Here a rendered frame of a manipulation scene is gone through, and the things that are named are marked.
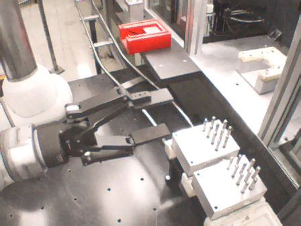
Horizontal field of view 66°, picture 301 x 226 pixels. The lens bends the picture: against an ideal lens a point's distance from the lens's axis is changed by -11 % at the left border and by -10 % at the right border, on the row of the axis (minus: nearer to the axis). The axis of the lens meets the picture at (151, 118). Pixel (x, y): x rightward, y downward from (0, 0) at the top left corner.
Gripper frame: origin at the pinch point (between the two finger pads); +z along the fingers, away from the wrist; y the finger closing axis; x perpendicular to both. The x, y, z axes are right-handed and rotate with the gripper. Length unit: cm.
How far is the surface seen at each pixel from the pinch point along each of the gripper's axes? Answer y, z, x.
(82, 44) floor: -104, 5, 229
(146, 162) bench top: -36.6, 3.3, 15.4
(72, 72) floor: -105, -12, 177
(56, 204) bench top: -36.7, -27.3, 9.6
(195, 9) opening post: 3.5, 26.6, 35.1
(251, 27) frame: -12, 61, 46
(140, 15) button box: -7, 17, 60
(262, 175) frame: -45, 43, 0
